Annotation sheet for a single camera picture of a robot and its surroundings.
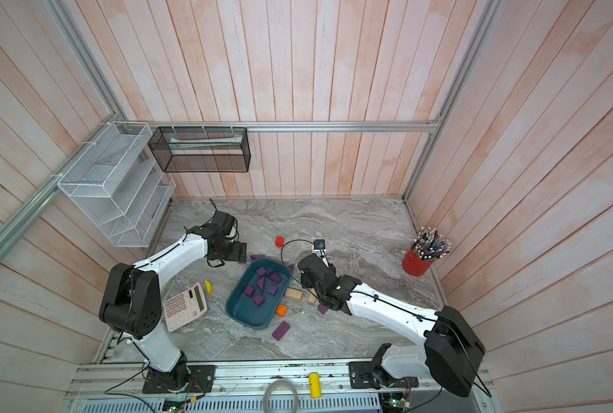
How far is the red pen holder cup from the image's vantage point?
2.91 feet

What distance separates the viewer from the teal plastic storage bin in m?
0.86

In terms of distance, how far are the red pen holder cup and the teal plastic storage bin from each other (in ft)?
1.47
